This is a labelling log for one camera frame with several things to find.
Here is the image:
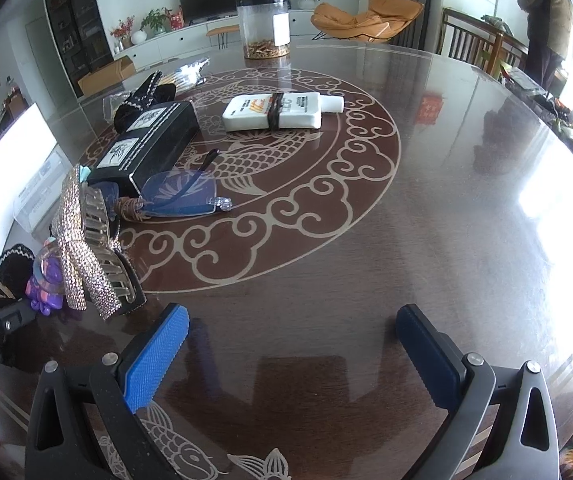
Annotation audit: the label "rhinestone bow hair claw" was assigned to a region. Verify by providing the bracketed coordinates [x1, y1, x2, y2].
[51, 165, 146, 320]

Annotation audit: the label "black beaded hair clip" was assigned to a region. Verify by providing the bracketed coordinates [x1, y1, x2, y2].
[0, 244, 35, 310]

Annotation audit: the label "purple octopus toy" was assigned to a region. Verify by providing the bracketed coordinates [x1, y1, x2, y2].
[26, 238, 65, 316]

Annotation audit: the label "clear plastic storage box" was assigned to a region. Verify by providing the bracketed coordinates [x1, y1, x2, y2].
[13, 146, 72, 233]

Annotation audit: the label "rimless glasses with brown tie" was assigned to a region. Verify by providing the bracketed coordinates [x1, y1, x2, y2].
[112, 148, 233, 223]

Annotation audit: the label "black rectangular box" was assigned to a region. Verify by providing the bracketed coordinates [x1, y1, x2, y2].
[87, 101, 200, 197]

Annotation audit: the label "black studded hair accessory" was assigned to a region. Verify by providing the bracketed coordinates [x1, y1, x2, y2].
[113, 72, 176, 134]

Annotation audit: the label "cardboard box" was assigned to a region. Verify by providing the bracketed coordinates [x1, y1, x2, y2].
[77, 56, 136, 96]

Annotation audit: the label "red flower vase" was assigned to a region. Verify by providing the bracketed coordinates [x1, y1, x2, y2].
[110, 15, 134, 50]

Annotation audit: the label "black bookshelf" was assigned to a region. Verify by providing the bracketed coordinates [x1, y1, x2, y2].
[44, 0, 113, 98]

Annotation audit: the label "white lotion bottle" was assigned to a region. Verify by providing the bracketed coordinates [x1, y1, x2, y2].
[221, 92, 344, 132]

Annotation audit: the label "white tv cabinet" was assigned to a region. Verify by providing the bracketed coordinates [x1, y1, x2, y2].
[112, 8, 318, 73]

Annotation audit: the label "small wooden bench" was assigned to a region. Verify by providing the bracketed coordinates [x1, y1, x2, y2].
[206, 25, 240, 50]

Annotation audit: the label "clear plastic jar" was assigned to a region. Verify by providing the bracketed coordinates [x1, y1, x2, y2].
[236, 0, 291, 61]

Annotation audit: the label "wooden chair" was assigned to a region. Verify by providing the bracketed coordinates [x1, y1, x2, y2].
[436, 8, 527, 79]

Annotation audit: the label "person in brown jacket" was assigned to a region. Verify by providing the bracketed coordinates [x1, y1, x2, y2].
[517, 0, 573, 90]

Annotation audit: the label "orange lounge chair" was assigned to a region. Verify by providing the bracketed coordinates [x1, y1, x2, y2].
[311, 0, 424, 44]

